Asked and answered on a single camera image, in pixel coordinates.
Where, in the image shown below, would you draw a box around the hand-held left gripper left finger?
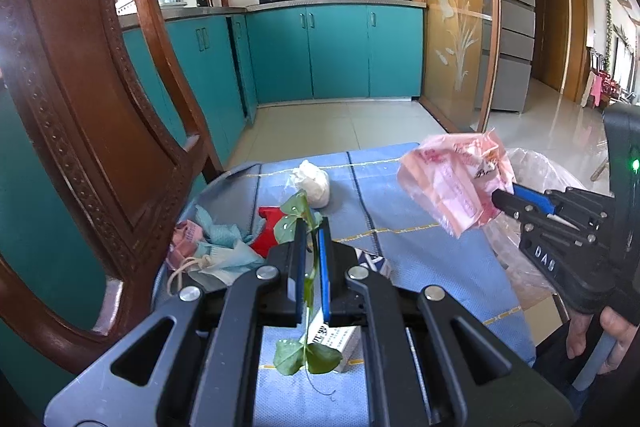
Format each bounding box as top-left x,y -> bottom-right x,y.
47,218 -> 308,427

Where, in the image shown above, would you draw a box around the light blue paper towel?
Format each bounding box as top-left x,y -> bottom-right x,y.
194,205 -> 251,248

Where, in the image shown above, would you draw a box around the pink plastic bag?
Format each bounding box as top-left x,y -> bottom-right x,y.
397,129 -> 516,239

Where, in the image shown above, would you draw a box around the pink hanging clothes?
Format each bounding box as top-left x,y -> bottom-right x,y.
587,74 -> 606,108

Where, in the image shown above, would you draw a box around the white lined plastic wastebasket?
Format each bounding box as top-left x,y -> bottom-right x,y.
482,147 -> 613,308

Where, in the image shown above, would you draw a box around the silver refrigerator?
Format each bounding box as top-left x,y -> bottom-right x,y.
482,0 -> 536,114

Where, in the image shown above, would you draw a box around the carved brown wooden chair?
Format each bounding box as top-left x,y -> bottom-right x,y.
0,0 -> 226,375

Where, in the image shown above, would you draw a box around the green vine garland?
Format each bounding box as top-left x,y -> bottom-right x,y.
604,0 -> 615,72

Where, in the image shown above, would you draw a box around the green leafy stem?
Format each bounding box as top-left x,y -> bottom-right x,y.
272,189 -> 345,403

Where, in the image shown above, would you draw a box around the pink printed wrapper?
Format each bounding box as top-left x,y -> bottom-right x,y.
167,219 -> 206,270

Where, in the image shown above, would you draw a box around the blue checked cloth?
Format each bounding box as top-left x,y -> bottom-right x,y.
152,142 -> 536,427

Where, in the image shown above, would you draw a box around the light blue face mask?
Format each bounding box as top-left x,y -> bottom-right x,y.
166,239 -> 266,295

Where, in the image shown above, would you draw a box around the red plastic piece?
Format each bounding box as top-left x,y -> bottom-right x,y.
250,205 -> 288,258

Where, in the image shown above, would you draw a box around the blue red printed carton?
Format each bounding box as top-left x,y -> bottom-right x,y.
352,248 -> 393,279

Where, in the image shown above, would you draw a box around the white printed carton box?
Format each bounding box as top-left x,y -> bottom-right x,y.
305,307 -> 362,375

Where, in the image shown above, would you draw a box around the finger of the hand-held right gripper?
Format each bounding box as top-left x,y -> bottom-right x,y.
491,189 -> 538,230
512,183 -> 568,215

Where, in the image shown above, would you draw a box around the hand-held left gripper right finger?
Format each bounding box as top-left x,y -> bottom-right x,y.
318,217 -> 576,427

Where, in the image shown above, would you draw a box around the person's right hand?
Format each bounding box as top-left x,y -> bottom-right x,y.
566,307 -> 640,375

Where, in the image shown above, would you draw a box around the brown wooden door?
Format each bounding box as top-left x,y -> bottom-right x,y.
532,0 -> 571,92

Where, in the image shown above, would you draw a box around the etched glass sliding door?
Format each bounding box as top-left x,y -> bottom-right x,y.
415,0 -> 501,132

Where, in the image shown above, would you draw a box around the white tissue ball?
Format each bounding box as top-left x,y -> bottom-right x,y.
289,159 -> 331,209

